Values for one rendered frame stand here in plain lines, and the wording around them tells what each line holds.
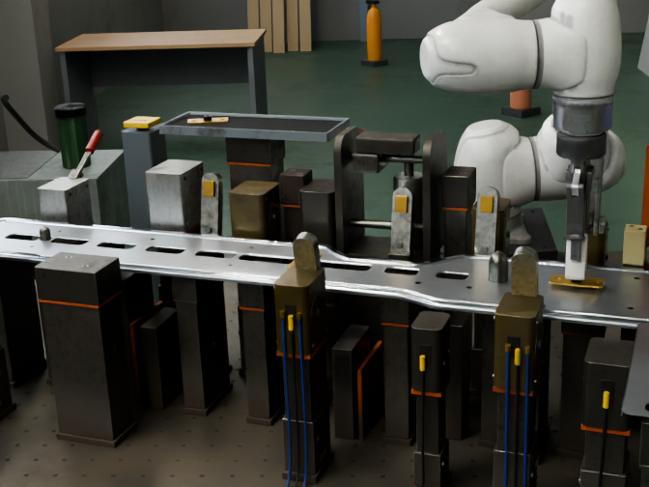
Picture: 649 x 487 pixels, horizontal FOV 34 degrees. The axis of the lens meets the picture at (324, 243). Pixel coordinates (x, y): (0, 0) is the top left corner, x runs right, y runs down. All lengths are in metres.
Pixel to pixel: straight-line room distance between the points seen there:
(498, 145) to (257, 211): 0.71
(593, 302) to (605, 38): 0.40
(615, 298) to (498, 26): 0.46
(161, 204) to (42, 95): 4.89
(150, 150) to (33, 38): 4.63
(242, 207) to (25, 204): 3.07
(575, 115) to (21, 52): 5.55
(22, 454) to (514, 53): 1.08
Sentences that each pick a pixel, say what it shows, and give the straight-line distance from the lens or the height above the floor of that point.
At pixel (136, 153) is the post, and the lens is 2.29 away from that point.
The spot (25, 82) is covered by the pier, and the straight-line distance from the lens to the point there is 6.94.
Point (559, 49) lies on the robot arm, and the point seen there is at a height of 1.39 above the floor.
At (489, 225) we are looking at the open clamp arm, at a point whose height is 1.04.
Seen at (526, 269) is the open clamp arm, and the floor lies 1.09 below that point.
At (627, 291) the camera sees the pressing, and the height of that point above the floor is 1.00.
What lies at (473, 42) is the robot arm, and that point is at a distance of 1.57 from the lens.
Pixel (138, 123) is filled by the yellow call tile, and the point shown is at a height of 1.16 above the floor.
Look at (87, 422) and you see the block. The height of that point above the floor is 0.74.
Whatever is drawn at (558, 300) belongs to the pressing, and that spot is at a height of 1.00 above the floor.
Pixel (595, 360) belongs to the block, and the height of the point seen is 0.98.
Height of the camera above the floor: 1.63
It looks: 19 degrees down
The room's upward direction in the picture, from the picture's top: 2 degrees counter-clockwise
